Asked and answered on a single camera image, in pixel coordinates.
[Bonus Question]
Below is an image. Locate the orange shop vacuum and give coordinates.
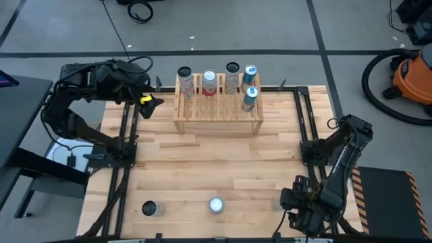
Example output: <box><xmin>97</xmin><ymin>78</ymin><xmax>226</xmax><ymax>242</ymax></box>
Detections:
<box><xmin>383</xmin><ymin>43</ymin><xmax>432</xmax><ymax>116</ymax></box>
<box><xmin>360</xmin><ymin>48</ymin><xmax>432</xmax><ymax>128</ymax></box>

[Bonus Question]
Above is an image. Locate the red and white soda can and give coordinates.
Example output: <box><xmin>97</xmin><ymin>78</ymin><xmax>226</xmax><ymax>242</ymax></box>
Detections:
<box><xmin>201</xmin><ymin>69</ymin><xmax>218</xmax><ymax>97</ymax></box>

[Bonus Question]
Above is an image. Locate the black hazard-striped floor mat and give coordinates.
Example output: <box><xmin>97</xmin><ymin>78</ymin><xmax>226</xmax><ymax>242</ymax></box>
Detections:
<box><xmin>350</xmin><ymin>165</ymin><xmax>431</xmax><ymax>240</ymax></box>

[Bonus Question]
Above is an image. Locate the blue lit screen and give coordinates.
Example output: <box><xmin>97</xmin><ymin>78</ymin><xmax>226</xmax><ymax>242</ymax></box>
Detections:
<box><xmin>0</xmin><ymin>70</ymin><xmax>20</xmax><ymax>88</ymax></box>

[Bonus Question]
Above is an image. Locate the black equipment case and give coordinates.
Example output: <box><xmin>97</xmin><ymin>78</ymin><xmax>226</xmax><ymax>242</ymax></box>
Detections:
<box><xmin>406</xmin><ymin>18</ymin><xmax>432</xmax><ymax>47</ymax></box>
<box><xmin>395</xmin><ymin>0</ymin><xmax>432</xmax><ymax>24</ymax></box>

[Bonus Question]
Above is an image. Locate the thin black cable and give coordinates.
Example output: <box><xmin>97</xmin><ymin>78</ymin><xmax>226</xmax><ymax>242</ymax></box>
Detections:
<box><xmin>387</xmin><ymin>0</ymin><xmax>409</xmax><ymax>34</ymax></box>

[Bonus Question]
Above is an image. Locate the long black floor cable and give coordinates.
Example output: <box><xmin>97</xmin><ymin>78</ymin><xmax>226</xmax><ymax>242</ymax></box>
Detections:
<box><xmin>100</xmin><ymin>0</ymin><xmax>131</xmax><ymax>61</ymax></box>

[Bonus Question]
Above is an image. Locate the coiled black cable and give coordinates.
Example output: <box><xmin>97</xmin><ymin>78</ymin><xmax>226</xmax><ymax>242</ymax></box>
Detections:
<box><xmin>127</xmin><ymin>1</ymin><xmax>155</xmax><ymax>24</ymax></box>

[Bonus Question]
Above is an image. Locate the white flat box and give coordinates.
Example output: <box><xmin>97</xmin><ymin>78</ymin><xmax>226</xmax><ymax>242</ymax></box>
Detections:
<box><xmin>45</xmin><ymin>140</ymin><xmax>95</xmax><ymax>173</ymax></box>

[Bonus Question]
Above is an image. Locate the black desk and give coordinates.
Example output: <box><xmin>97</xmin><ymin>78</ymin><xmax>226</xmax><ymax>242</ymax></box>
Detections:
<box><xmin>0</xmin><ymin>74</ymin><xmax>89</xmax><ymax>219</ymax></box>

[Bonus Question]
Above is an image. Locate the blue energy drink can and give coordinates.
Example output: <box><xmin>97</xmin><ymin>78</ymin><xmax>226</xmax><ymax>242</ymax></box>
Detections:
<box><xmin>240</xmin><ymin>63</ymin><xmax>259</xmax><ymax>94</ymax></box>
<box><xmin>241</xmin><ymin>85</ymin><xmax>260</xmax><ymax>113</ymax></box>

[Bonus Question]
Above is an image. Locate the wooden slatted shelf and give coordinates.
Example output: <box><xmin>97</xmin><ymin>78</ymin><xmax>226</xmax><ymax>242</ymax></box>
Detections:
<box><xmin>172</xmin><ymin>72</ymin><xmax>265</xmax><ymax>136</ymax></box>

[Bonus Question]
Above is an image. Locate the black aluminium table frame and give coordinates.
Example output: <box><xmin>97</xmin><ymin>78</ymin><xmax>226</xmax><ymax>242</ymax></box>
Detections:
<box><xmin>79</xmin><ymin>76</ymin><xmax>365</xmax><ymax>243</ymax></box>

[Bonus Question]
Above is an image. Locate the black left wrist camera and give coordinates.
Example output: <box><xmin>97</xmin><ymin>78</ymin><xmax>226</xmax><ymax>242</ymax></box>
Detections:
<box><xmin>94</xmin><ymin>62</ymin><xmax>126</xmax><ymax>101</ymax></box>

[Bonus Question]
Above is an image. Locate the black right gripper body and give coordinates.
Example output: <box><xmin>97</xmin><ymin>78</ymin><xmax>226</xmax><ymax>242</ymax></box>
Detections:
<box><xmin>290</xmin><ymin>174</ymin><xmax>331</xmax><ymax>238</ymax></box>

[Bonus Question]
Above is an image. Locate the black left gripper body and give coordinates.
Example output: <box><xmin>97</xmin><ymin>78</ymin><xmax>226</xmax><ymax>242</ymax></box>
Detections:
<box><xmin>122</xmin><ymin>70</ymin><xmax>152</xmax><ymax>103</ymax></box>

